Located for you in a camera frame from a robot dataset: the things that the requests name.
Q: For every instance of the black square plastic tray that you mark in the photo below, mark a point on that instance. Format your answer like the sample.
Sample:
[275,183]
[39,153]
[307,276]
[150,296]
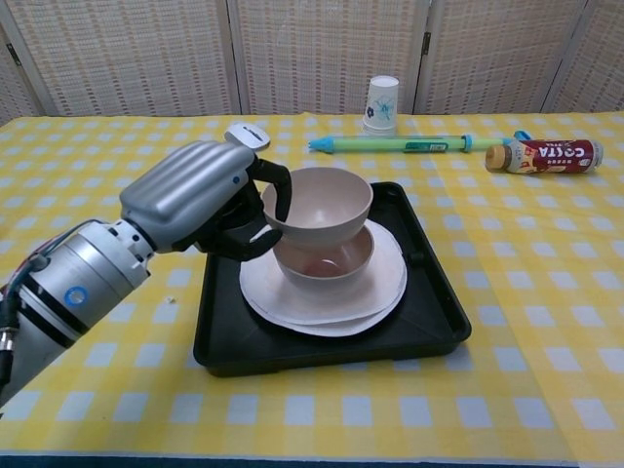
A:
[429,312]

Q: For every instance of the white computer mouse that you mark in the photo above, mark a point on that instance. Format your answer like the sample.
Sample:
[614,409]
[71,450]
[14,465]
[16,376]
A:
[248,136]

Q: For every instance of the green blue hand pump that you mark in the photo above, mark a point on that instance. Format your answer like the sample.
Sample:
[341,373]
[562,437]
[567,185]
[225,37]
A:
[370,144]

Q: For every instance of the beige bowl with pink stain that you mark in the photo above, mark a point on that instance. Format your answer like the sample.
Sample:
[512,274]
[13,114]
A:
[341,278]

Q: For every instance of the yellow white checkered tablecloth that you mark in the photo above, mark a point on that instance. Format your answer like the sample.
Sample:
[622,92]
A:
[512,341]

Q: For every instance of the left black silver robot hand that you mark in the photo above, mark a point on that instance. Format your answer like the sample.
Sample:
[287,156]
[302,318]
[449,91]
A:
[185,195]

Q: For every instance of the plain beige bowl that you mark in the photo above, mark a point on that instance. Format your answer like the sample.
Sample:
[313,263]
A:
[331,205]

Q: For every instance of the Costa coffee bottle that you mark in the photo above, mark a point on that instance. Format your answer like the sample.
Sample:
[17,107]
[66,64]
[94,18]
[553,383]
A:
[551,155]

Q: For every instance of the white paper plate cracked rim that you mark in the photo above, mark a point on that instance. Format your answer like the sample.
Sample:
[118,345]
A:
[336,331]

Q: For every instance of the white paper plate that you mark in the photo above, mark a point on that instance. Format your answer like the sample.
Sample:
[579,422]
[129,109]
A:
[390,273]

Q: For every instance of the woven folding screen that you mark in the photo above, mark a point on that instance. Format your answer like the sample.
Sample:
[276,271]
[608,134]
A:
[146,53]

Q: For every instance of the white paper cup blue flower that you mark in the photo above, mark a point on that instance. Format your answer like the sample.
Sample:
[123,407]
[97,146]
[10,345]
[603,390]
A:
[381,107]

